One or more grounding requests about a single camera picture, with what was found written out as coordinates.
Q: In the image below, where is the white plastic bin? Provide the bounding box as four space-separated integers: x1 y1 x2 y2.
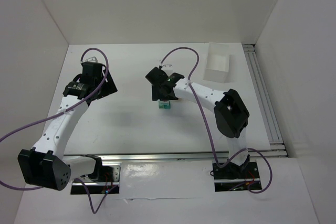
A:
203 42 230 83

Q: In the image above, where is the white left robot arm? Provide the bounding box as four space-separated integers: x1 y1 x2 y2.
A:
18 62 117 191

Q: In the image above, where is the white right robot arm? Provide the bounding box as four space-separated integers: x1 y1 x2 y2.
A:
145 67 250 175

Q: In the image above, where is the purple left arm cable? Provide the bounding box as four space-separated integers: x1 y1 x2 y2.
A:
0 48 110 214

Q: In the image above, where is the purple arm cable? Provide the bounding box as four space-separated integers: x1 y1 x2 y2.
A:
159 47 274 195
0 48 110 214

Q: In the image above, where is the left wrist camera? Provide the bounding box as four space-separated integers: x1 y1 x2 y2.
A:
85 56 99 63

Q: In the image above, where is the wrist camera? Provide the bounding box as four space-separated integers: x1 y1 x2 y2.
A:
85 56 99 63
161 64 173 76

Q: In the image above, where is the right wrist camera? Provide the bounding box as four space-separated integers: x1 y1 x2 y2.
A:
161 64 173 76

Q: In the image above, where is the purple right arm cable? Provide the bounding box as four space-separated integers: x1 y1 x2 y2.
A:
159 47 274 195

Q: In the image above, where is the aluminium front rail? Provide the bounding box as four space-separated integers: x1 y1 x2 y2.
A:
64 148 288 162

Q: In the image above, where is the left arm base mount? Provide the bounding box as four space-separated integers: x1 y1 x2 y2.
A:
79 163 121 195

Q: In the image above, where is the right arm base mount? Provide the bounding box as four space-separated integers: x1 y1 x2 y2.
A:
209 162 262 192

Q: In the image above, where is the aluminium side rail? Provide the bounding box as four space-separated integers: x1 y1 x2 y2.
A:
242 44 288 156

